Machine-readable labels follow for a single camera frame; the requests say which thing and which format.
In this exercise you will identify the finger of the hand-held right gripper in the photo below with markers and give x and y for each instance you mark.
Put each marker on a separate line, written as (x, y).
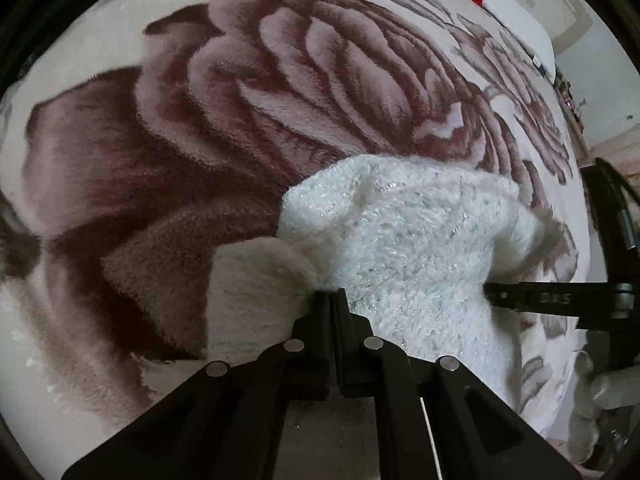
(540, 300)

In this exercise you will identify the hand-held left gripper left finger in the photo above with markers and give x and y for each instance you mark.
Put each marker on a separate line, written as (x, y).
(325, 340)

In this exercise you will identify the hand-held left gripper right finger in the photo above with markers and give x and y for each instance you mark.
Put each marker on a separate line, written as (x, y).
(350, 350)

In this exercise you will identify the white fluffy knit jacket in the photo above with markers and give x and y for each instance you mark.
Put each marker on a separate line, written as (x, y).
(410, 240)

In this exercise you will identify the person's right hand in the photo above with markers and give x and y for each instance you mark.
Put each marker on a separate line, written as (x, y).
(610, 390)

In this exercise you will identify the pile of small nightstand items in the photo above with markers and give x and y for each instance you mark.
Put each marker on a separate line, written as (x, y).
(570, 95)

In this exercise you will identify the floral plush blanket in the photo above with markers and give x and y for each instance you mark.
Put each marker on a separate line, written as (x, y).
(175, 160)

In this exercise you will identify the white pillow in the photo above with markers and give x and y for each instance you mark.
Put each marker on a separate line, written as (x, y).
(520, 25)

